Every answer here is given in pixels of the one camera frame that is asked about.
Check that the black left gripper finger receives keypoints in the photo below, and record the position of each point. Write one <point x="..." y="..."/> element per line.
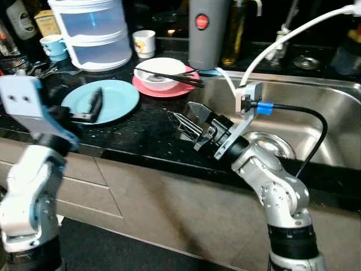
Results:
<point x="97" y="104"/>

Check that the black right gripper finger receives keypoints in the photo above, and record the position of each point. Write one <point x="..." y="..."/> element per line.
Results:
<point x="185" y="126"/>
<point x="200" y="112"/>

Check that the stainless steel bowl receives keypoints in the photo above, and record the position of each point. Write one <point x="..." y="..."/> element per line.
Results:
<point x="276" y="144"/>

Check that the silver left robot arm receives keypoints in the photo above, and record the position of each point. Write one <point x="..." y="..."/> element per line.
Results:
<point x="31" y="192"/>

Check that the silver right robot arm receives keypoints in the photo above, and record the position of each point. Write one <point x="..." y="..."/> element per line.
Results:
<point x="282" y="195"/>

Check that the light blue plate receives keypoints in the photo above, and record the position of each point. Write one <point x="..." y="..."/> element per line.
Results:
<point x="121" y="99"/>

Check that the pink plate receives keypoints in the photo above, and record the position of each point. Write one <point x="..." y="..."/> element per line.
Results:
<point x="169" y="93"/>

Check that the silver table fork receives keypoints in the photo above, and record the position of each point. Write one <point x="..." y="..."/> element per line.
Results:
<point x="48" y="69"/>

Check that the white bowl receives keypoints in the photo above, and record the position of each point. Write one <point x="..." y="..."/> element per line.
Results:
<point x="163" y="65"/>

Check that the white tiered food container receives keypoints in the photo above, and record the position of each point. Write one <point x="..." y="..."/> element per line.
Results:
<point x="93" y="39"/>

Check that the grey thermos flask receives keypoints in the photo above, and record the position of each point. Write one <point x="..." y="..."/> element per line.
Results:
<point x="208" y="45"/>

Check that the light blue mug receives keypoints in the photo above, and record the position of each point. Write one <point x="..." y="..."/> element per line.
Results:
<point x="53" y="48"/>

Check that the stainless steel sink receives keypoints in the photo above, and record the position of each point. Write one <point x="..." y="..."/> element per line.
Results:
<point x="333" y="107"/>

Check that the white printed mug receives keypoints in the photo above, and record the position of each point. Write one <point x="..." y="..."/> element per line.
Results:
<point x="144" y="45"/>

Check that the dark fruit print container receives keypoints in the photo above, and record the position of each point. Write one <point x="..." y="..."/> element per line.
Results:
<point x="347" y="56"/>

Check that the yellow oil bottle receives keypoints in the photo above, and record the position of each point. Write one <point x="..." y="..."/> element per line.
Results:
<point x="237" y="39"/>

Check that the yellow box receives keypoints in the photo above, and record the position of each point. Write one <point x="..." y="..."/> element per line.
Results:
<point x="48" y="23"/>

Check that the chrome faucet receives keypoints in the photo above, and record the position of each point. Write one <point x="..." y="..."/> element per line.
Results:
<point x="280" y="51"/>

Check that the round metal cap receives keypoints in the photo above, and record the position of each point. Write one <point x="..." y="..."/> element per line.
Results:
<point x="307" y="62"/>

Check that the black floor mat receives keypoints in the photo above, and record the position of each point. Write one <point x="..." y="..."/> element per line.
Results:
<point x="113" y="254"/>

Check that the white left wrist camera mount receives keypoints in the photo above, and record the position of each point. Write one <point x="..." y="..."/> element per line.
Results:
<point x="22" y="110"/>

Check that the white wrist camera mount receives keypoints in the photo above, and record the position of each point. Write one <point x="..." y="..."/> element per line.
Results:
<point x="22" y="110"/>
<point x="248" y="99"/>

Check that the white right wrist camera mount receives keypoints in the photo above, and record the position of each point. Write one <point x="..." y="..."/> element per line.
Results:
<point x="248" y="99"/>

